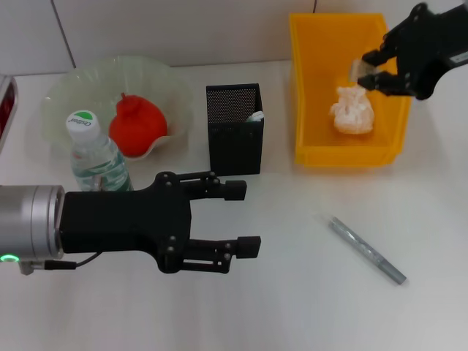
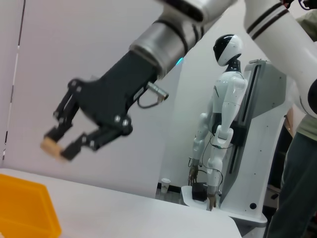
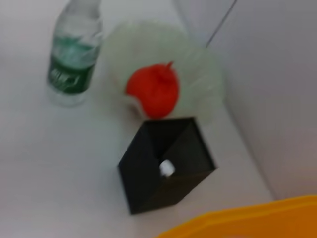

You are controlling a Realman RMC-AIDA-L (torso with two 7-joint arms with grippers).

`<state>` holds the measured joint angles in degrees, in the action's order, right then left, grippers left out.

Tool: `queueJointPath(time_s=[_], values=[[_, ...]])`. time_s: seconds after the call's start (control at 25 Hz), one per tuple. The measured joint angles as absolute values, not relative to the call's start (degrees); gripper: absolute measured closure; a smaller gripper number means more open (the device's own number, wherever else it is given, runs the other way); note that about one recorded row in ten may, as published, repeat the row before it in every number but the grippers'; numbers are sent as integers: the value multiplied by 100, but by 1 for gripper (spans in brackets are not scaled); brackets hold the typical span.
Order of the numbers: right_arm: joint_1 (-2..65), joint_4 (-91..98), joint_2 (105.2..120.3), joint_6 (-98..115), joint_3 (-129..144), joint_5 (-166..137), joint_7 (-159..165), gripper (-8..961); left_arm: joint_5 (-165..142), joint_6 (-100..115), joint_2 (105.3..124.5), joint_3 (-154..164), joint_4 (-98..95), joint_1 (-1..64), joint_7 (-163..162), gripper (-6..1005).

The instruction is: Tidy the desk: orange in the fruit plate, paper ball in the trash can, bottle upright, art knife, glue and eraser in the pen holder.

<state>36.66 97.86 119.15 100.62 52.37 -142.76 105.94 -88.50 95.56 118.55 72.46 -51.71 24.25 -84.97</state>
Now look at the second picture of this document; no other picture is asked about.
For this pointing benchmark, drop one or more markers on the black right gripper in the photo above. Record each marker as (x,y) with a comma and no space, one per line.
(111,94)

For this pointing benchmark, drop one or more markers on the white grey robot stand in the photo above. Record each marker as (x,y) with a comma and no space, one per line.
(262,138)

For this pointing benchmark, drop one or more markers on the beige eraser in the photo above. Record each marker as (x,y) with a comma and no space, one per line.
(50,148)

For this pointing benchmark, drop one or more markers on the yellow plastic bin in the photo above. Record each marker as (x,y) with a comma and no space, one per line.
(24,205)

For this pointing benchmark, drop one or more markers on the white paper cup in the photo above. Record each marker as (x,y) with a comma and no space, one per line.
(165,185)

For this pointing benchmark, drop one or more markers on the person in green shirt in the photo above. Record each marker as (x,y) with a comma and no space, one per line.
(294,178)

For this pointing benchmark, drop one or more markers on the small black box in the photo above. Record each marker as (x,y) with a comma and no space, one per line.
(199,192)

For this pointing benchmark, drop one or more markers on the white black humanoid robot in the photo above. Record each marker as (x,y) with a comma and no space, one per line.
(227,99)

